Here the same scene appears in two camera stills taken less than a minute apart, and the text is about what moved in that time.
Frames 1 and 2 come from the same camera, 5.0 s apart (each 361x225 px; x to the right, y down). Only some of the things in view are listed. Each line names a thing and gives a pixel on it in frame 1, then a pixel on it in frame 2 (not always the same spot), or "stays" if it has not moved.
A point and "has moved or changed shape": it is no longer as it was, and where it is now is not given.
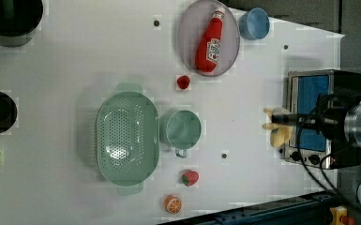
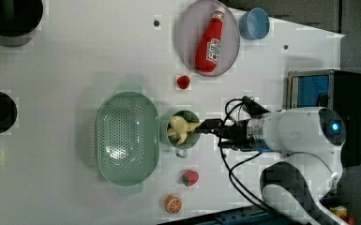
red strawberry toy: (189, 178) stays
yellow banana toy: (280, 134) has moved or changed shape
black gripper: (300, 120) → (234, 137)
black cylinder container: (11, 22) stays
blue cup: (254, 24) stays
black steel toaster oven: (318, 92) stays
